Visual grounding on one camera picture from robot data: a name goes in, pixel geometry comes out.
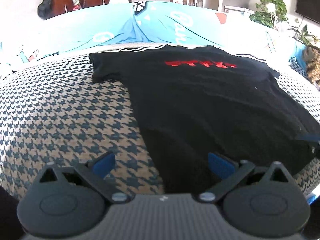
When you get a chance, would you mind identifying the black t-shirt red print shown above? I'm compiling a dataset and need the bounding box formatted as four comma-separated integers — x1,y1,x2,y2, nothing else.
89,46,319,194

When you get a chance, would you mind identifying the houndstooth patterned mat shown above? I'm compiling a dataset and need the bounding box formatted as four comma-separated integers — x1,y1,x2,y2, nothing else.
1,55,305,198

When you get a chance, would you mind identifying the blue cartoon bed sheet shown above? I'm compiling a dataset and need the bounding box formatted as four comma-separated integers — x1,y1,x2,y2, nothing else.
1,1,305,71

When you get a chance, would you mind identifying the small leafy plant right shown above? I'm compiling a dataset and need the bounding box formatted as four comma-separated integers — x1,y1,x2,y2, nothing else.
287,17,319,46

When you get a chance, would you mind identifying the green potted plant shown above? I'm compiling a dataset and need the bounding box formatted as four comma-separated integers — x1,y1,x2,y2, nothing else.
249,0,288,28

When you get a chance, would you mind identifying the white low cabinet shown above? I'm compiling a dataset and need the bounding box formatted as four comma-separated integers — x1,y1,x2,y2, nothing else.
224,5,254,16

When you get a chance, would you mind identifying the brown wooden chair left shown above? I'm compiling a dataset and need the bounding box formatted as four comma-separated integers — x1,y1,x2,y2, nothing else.
50,0,74,18

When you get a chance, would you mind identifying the black television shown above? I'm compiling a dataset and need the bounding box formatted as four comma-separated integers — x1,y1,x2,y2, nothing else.
296,0,320,23

